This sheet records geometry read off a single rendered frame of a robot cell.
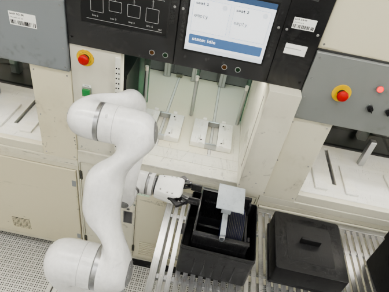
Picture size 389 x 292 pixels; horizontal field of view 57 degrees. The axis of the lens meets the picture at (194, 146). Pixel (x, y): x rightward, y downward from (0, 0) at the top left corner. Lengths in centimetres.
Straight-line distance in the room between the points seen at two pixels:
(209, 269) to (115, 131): 75
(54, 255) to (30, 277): 137
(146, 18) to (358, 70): 75
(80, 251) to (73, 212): 110
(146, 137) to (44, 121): 91
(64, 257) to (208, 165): 92
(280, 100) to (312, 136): 25
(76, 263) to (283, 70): 92
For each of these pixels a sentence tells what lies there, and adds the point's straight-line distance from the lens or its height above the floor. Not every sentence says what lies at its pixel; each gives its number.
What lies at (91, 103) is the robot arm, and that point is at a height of 151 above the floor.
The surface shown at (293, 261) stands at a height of 86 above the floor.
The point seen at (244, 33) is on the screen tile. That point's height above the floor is 157.
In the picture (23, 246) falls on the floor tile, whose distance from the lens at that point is 251.
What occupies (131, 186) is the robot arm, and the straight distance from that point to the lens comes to 120.
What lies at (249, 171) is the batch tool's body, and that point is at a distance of 155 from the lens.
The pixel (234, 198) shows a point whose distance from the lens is 130.
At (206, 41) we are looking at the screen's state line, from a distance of 129.
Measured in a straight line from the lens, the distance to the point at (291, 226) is 160.
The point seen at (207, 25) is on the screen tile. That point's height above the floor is 157.
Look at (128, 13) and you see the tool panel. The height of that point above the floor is 156.
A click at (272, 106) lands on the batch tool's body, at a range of 135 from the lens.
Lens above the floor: 202
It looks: 40 degrees down
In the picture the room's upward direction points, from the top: 11 degrees clockwise
